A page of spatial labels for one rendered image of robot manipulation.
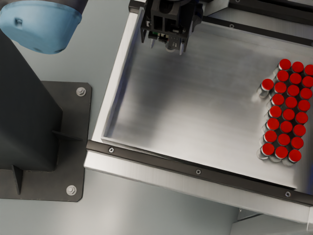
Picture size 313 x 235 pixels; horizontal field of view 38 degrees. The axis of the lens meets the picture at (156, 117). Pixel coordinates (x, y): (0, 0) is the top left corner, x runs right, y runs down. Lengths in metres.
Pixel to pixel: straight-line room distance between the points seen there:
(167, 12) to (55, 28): 0.19
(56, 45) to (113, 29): 1.40
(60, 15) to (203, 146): 0.42
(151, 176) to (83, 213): 0.92
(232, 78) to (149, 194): 0.91
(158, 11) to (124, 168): 0.31
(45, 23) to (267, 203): 0.51
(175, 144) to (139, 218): 0.89
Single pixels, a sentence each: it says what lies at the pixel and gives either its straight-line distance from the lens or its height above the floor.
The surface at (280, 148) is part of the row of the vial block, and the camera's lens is 0.78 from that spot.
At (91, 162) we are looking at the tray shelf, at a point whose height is 0.88.
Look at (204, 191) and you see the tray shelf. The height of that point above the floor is 0.88.
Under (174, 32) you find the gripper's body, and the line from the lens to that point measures 0.66.
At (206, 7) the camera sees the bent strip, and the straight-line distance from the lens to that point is 0.90.
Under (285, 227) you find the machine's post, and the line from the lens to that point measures 0.96.
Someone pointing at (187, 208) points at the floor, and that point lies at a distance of 1.68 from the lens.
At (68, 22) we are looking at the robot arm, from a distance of 0.49.
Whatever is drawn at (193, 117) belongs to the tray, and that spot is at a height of 0.88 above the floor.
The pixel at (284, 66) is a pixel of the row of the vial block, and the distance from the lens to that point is 0.83.
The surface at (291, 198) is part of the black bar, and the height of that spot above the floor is 0.90.
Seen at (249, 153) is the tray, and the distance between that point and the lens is 0.82.
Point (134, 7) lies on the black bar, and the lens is 0.88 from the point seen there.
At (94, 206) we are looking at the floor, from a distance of 1.69.
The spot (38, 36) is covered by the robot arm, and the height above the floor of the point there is 1.25.
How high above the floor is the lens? 1.67
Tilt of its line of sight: 74 degrees down
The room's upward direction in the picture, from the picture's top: 1 degrees counter-clockwise
